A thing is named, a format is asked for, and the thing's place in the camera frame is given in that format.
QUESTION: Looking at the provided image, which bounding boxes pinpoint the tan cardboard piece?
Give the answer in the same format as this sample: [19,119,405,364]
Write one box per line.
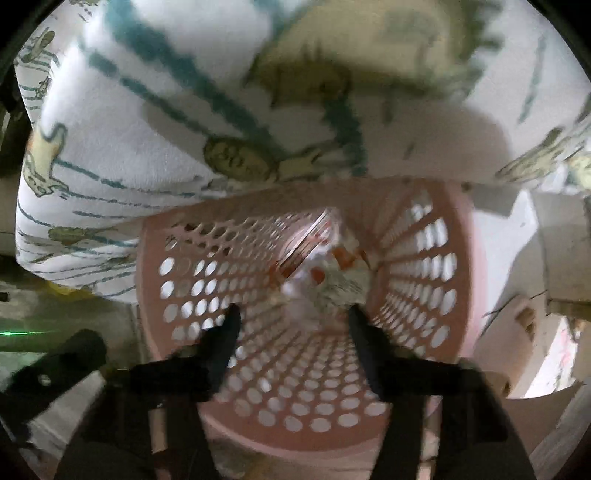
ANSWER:
[477,294,551,400]

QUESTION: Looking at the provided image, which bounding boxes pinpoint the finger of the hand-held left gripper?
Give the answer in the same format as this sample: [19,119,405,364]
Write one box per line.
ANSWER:
[0,329,108,446]

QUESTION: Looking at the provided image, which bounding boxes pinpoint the green and white wrapper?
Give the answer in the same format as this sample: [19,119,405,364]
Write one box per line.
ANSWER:
[318,267,376,311]

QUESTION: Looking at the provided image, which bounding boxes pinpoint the white cardboard box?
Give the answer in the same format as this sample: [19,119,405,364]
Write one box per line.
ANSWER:
[526,188,591,325]

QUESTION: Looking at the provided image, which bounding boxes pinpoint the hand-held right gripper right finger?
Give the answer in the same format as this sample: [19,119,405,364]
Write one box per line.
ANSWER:
[346,307,537,480]

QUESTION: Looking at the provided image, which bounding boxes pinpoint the pink perforated plastic basket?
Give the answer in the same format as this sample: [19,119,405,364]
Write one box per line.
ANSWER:
[135,178,486,459]

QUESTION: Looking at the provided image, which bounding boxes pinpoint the cartoon printed cloth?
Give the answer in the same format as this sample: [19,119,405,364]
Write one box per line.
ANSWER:
[14,0,591,304]

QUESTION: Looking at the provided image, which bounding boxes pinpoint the yellow plastic bag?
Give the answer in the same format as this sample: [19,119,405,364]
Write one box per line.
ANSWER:
[48,281,95,296]

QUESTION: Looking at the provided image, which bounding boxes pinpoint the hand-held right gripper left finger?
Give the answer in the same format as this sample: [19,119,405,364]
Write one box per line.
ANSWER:
[58,302,243,480]

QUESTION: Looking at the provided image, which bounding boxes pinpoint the white tissue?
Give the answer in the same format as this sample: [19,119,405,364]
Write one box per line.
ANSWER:
[281,270,324,315]

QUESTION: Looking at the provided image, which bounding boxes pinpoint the red and white snack wrapper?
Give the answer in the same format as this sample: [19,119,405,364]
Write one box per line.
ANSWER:
[276,209,340,280]

